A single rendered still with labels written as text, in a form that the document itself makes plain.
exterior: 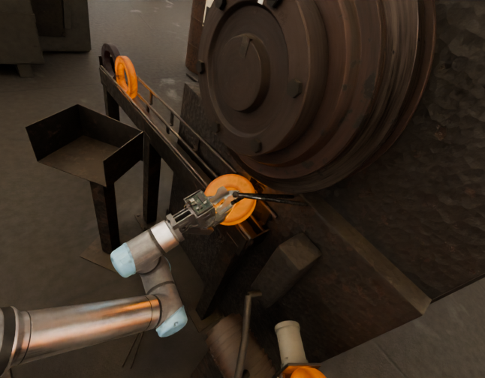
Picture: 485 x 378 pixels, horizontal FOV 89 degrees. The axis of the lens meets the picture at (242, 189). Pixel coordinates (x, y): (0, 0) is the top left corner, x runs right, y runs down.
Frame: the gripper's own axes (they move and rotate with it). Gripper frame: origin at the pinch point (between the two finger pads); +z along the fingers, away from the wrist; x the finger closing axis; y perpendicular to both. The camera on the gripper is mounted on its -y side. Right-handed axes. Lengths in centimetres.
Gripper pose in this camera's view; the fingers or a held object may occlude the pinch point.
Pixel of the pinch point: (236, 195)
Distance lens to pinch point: 72.6
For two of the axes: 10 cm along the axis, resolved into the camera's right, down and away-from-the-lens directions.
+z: 8.1, -5.1, 3.0
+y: -0.4, -5.5, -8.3
